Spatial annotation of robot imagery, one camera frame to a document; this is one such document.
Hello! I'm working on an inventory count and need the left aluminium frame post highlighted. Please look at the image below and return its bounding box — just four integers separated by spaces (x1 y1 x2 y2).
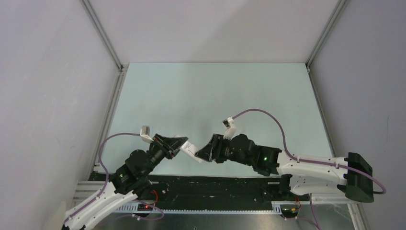
80 0 128 168

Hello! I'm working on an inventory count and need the right controller board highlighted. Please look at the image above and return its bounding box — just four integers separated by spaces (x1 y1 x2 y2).
281 207 300 219

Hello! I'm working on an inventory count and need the aluminium frame post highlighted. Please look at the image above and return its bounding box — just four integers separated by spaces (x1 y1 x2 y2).
305 0 350 73
80 0 128 168

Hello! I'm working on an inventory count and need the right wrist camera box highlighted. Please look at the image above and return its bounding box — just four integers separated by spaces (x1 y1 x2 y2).
222 117 237 140

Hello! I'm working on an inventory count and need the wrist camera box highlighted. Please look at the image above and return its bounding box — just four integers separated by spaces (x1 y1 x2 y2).
139 126 153 143
222 117 237 140

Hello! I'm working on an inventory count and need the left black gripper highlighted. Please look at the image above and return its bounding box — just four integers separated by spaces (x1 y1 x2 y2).
142 133 188 176

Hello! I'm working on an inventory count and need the aluminium frame rail front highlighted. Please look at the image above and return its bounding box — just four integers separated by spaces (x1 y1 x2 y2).
73 181 361 215

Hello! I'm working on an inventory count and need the white remote control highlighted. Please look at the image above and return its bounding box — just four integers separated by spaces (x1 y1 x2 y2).
180 140 203 163

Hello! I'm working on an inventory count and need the controller board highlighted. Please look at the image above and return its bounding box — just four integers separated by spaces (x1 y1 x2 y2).
281 207 300 219
136 203 154 212

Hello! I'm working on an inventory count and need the left controller board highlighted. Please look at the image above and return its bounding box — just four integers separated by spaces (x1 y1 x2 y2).
136 203 154 212

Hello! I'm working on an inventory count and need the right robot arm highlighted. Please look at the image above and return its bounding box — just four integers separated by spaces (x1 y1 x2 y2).
194 134 374 203

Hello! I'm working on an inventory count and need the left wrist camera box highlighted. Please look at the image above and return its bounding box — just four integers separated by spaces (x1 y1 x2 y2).
139 126 153 143

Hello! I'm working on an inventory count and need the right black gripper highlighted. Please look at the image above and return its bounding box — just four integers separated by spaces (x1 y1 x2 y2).
195 133 253 166

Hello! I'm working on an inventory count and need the right aluminium frame post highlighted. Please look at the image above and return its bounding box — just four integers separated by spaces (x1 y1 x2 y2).
305 0 350 73

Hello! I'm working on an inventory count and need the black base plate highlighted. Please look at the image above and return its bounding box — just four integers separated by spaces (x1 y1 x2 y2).
89 172 310 212

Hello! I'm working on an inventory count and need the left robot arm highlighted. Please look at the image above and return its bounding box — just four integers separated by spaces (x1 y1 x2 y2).
62 134 188 230

